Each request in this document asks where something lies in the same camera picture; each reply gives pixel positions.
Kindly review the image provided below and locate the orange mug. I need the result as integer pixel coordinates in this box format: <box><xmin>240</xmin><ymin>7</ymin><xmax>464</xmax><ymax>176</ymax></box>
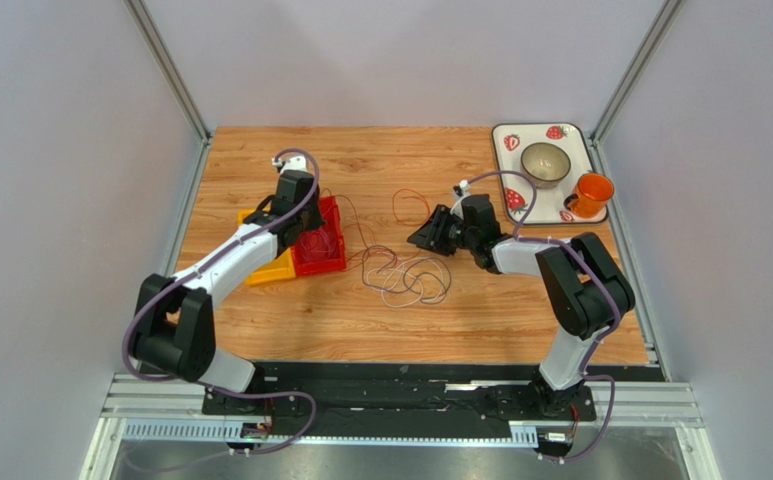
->
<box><xmin>564</xmin><ymin>172</ymin><xmax>615</xmax><ymax>218</ymax></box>

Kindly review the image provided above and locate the strawberry pattern tray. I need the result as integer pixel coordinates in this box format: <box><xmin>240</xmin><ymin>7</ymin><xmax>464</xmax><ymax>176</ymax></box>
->
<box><xmin>491</xmin><ymin>123</ymin><xmax>608</xmax><ymax>225</ymax></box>

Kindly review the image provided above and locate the aluminium frame rail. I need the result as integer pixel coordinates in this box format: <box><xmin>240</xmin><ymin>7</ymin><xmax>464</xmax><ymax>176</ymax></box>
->
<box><xmin>124</xmin><ymin>0</ymin><xmax>212</xmax><ymax>145</ymax></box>

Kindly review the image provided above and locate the yellow plastic bin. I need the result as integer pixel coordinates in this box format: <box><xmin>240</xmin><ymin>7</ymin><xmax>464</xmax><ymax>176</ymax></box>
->
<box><xmin>236</xmin><ymin>207</ymin><xmax>298</xmax><ymax>288</ymax></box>

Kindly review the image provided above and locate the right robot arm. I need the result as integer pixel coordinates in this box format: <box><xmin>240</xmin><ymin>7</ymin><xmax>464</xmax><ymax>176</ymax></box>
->
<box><xmin>407</xmin><ymin>194</ymin><xmax>636</xmax><ymax>392</ymax></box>

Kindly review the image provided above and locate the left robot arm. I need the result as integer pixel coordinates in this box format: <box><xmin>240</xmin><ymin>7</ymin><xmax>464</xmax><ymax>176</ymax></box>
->
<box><xmin>123</xmin><ymin>170</ymin><xmax>323</xmax><ymax>393</ymax></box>

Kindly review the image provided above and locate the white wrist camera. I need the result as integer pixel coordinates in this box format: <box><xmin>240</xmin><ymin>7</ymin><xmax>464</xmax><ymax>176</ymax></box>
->
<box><xmin>450</xmin><ymin>179</ymin><xmax>471</xmax><ymax>219</ymax></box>
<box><xmin>272</xmin><ymin>152</ymin><xmax>308</xmax><ymax>174</ymax></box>

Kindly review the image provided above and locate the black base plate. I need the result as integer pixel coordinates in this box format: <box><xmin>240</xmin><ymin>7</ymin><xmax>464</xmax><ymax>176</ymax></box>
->
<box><xmin>197</xmin><ymin>361</ymin><xmax>597</xmax><ymax>439</ymax></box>

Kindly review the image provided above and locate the pink cable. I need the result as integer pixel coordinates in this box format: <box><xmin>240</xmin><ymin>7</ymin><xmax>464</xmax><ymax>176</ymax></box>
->
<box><xmin>299</xmin><ymin>226</ymin><xmax>341</xmax><ymax>264</ymax></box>

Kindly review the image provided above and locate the red plastic bin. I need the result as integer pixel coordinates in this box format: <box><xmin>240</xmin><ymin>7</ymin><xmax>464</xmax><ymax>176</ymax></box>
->
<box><xmin>291</xmin><ymin>196</ymin><xmax>347</xmax><ymax>277</ymax></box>

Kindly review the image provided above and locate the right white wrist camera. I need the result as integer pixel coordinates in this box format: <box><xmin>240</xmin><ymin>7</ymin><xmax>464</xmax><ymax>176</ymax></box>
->
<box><xmin>450</xmin><ymin>179</ymin><xmax>471</xmax><ymax>219</ymax></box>

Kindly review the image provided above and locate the red cable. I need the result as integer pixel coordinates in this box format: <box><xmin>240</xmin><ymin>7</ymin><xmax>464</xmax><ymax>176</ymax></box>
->
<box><xmin>319</xmin><ymin>192</ymin><xmax>401</xmax><ymax>268</ymax></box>

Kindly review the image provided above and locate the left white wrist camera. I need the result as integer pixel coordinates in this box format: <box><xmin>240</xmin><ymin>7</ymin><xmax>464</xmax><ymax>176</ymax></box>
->
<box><xmin>272</xmin><ymin>152</ymin><xmax>308</xmax><ymax>174</ymax></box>

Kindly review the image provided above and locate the blue cable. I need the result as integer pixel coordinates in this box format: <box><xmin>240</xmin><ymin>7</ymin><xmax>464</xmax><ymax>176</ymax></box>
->
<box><xmin>360</xmin><ymin>246</ymin><xmax>453</xmax><ymax>303</ymax></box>

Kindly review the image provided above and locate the beige ceramic bowl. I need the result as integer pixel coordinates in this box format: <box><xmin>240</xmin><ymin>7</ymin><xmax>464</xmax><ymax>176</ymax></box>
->
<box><xmin>520</xmin><ymin>142</ymin><xmax>571</xmax><ymax>189</ymax></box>

